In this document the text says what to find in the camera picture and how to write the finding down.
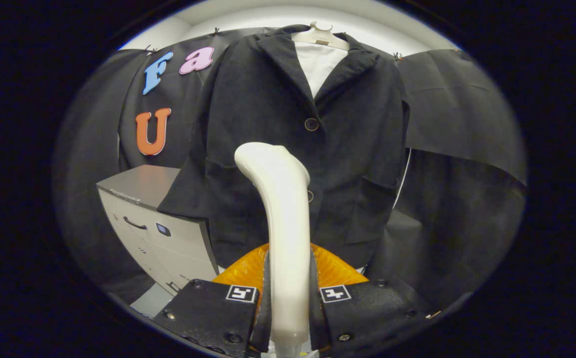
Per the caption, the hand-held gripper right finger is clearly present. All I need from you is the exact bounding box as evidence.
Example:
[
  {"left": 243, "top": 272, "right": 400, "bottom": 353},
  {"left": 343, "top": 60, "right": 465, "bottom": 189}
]
[{"left": 309, "top": 243, "right": 440, "bottom": 358}]

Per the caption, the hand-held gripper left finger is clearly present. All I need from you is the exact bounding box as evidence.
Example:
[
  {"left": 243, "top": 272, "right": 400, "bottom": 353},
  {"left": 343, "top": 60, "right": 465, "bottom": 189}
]
[{"left": 153, "top": 244, "right": 274, "bottom": 358}]

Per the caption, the white garment steamer head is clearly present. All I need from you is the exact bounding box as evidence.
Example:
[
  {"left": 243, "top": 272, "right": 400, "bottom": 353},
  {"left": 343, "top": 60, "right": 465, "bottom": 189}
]
[{"left": 234, "top": 142, "right": 312, "bottom": 349}]

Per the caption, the black blazer jacket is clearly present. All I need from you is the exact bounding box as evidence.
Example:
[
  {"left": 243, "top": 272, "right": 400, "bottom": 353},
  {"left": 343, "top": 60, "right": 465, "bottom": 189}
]
[{"left": 158, "top": 25, "right": 412, "bottom": 269}]

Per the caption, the white plastic clothes hanger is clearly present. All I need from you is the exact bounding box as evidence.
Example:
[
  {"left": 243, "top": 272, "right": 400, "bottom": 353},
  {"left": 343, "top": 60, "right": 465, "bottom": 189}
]
[{"left": 290, "top": 21, "right": 351, "bottom": 51}]

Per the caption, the dark grey box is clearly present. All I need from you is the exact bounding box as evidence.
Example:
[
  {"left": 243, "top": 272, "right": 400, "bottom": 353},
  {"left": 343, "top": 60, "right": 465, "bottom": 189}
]
[{"left": 368, "top": 209, "right": 424, "bottom": 279}]

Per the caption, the grey filing cabinet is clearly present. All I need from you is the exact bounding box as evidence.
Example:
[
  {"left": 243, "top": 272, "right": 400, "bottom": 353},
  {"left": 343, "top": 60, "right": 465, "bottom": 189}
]
[{"left": 96, "top": 165, "right": 220, "bottom": 296}]

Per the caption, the black backdrop cloth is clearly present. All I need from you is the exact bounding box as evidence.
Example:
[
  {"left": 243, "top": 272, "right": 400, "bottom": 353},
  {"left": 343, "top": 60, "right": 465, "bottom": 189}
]
[{"left": 53, "top": 27, "right": 527, "bottom": 311}]

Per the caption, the white vertical ironing board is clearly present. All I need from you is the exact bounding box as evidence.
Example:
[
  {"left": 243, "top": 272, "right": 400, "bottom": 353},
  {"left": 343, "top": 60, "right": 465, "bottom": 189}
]
[{"left": 295, "top": 42, "right": 348, "bottom": 98}]

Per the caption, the row of small cloth clips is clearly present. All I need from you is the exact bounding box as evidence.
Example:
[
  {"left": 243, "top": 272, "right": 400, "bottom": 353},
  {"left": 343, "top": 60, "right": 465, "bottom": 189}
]
[{"left": 144, "top": 27, "right": 403, "bottom": 63}]

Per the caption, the thin white cord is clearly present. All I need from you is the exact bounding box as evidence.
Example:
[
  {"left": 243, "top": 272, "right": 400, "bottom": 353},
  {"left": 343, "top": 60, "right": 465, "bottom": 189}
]
[{"left": 392, "top": 148, "right": 412, "bottom": 209}]

